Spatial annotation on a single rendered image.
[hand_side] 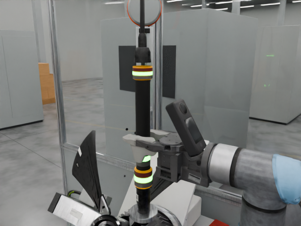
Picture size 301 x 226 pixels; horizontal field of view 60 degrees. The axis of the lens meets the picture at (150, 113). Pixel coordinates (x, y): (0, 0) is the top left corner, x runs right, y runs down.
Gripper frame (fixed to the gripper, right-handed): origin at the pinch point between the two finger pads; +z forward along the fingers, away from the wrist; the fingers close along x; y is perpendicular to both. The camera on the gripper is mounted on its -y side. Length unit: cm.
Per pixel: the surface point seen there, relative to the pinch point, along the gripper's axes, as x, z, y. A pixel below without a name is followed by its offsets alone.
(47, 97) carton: 442, 683, 131
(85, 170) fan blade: 8.4, 27.5, 20.6
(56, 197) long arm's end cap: 9, 46, 38
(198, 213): 62, 8, 61
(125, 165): 70, 61, 52
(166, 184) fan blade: 7.6, -5.0, 15.3
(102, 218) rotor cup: -2.6, 9.1, 25.2
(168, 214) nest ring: 20.9, 1.8, 35.1
